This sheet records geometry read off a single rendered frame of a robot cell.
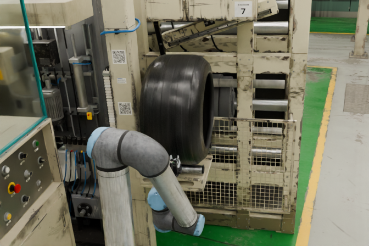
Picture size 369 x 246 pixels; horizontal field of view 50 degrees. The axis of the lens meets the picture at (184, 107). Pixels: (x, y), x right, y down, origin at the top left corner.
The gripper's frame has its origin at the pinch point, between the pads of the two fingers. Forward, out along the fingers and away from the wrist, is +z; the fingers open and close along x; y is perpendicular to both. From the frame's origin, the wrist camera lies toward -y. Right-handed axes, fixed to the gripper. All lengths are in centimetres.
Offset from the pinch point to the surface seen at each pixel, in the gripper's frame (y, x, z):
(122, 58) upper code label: 48, 30, 18
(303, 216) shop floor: -102, -75, 97
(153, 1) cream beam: 73, 19, 44
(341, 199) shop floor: -102, -106, 124
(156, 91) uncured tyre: 35.9, 8.7, 3.5
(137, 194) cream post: -36, 30, 18
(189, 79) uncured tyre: 40.5, -7.0, 8.9
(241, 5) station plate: 70, -29, 44
